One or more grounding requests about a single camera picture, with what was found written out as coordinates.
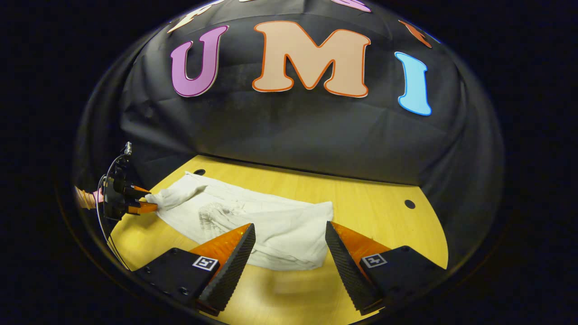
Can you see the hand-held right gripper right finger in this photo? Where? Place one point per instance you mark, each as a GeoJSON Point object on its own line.
{"type": "Point", "coordinates": [347, 271]}

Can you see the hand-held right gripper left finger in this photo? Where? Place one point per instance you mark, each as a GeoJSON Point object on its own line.
{"type": "Point", "coordinates": [235, 271]}

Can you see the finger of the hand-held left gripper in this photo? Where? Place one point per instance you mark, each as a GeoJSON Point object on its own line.
{"type": "Point", "coordinates": [145, 208]}
{"type": "Point", "coordinates": [141, 189]}

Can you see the white jeans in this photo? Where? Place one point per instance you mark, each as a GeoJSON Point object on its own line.
{"type": "Point", "coordinates": [271, 225]}

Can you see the black backdrop cloth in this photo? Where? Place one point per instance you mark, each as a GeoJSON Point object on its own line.
{"type": "Point", "coordinates": [316, 135]}

